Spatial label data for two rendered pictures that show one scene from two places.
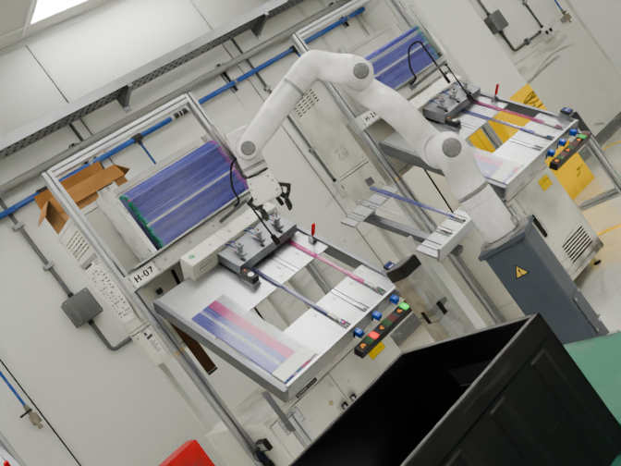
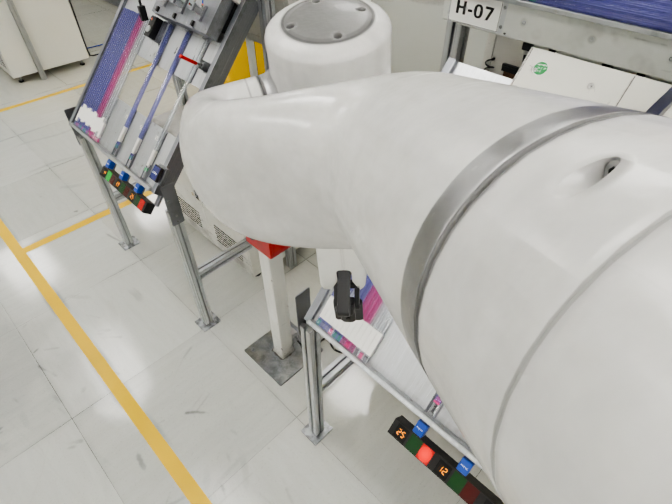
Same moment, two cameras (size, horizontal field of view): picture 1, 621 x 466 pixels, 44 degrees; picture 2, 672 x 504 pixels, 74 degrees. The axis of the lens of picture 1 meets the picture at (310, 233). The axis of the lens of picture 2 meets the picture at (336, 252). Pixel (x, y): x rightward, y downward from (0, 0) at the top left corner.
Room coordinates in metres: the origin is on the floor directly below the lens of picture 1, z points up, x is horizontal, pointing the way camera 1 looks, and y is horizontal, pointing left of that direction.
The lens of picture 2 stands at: (2.55, -0.31, 1.63)
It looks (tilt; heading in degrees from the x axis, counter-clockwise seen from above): 44 degrees down; 78
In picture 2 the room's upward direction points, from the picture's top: straight up
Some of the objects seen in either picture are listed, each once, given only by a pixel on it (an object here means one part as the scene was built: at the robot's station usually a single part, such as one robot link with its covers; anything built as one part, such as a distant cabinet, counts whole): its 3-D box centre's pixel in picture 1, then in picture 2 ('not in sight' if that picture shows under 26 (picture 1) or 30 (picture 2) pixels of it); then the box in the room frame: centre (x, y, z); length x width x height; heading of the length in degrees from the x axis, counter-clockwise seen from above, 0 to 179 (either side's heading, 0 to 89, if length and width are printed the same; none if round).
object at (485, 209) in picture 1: (489, 214); not in sight; (2.64, -0.54, 0.79); 0.19 x 0.19 x 0.18
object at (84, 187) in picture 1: (104, 176); not in sight; (3.47, 0.59, 1.82); 0.68 x 0.30 x 0.20; 123
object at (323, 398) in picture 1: (329, 433); not in sight; (3.35, 0.45, 0.31); 0.70 x 0.65 x 0.62; 123
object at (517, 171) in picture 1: (490, 195); not in sight; (4.00, -0.87, 0.65); 1.01 x 0.73 x 1.29; 33
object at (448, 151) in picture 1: (456, 164); not in sight; (2.61, -0.54, 1.00); 0.19 x 0.12 x 0.24; 2
